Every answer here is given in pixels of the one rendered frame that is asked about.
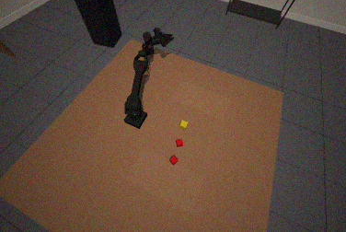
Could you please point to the olive yellow cube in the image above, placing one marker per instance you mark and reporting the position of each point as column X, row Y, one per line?
column 183, row 125

